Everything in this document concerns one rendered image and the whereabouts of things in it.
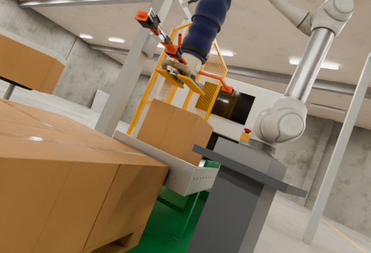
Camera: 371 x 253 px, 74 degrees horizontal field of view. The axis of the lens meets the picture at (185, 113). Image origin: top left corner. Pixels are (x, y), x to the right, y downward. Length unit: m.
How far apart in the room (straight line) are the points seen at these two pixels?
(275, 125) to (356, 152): 11.25
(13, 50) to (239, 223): 2.38
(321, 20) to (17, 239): 1.48
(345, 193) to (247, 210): 10.95
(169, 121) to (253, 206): 0.90
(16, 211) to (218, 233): 0.89
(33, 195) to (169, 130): 1.16
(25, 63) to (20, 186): 2.00
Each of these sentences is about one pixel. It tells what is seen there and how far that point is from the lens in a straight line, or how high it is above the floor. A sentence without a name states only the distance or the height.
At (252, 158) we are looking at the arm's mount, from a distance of 1.26.
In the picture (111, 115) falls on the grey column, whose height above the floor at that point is 0.66.
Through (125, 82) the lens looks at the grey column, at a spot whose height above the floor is 1.07.
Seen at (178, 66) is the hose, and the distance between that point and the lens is 1.66.
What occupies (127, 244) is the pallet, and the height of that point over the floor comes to 0.04.
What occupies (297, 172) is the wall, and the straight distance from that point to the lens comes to 12.41.
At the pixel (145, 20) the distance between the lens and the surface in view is 1.33.
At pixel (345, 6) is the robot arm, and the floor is 1.59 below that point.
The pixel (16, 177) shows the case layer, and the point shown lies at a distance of 0.82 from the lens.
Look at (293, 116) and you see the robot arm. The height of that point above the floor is 1.03.
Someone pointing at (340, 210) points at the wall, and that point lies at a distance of 12.17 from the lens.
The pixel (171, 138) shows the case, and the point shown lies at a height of 0.71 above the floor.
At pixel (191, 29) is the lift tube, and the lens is 1.87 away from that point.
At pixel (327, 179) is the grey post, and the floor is 1.01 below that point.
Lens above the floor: 0.76
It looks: 5 degrees up
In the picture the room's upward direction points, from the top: 23 degrees clockwise
